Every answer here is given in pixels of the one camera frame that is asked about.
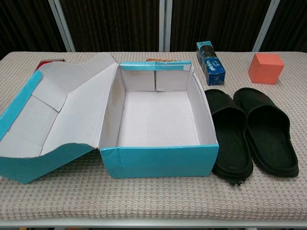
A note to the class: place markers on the black rubber slipper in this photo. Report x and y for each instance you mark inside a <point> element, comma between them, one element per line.
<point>271,134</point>
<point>230,143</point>

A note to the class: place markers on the light blue cardboard shoe box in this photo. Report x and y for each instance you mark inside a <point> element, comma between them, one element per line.
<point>156,163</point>

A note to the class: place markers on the blue cookie package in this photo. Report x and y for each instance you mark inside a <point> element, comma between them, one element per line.
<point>212,67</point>

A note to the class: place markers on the beige cloth-covered table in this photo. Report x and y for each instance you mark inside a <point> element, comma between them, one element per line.
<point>153,198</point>

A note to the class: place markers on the small red object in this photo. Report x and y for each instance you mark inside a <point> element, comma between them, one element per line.
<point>48,62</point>

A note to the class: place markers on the orange snack packet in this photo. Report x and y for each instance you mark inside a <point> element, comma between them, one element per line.
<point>158,60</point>

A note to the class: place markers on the dark ribbed partition panel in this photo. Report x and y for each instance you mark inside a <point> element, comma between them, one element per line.
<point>216,21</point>
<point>110,24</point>
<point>292,24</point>
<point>24,24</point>

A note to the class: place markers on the white table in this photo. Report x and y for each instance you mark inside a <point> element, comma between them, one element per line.
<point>153,223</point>

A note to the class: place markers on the orange cube block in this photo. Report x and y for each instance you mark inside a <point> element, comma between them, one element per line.
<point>266,69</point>

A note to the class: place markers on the grey partition post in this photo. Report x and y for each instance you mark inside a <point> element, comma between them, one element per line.
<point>165,24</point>
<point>62,26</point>
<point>265,26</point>

